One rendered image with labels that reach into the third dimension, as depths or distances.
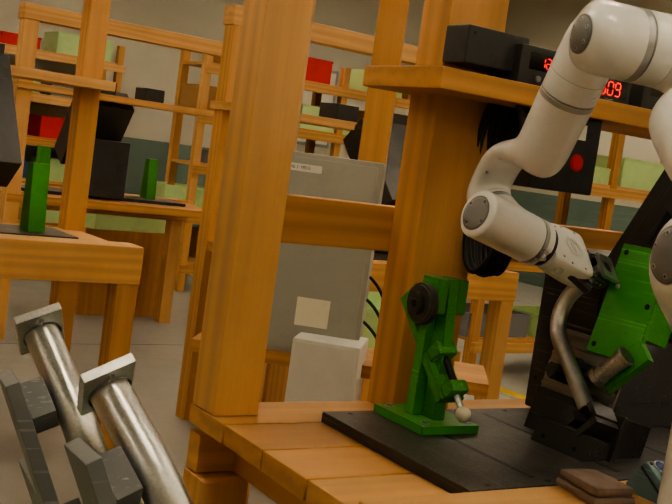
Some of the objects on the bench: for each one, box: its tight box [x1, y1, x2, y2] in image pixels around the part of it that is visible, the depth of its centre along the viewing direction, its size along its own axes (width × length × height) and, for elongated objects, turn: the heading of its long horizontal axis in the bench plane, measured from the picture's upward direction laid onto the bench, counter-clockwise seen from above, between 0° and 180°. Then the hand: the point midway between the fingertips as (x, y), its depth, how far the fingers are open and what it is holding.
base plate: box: [321, 408, 671, 493], centre depth 200 cm, size 42×110×2 cm
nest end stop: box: [574, 416, 619, 441], centre depth 181 cm, size 4×7×6 cm
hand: (595, 272), depth 191 cm, fingers closed on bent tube, 3 cm apart
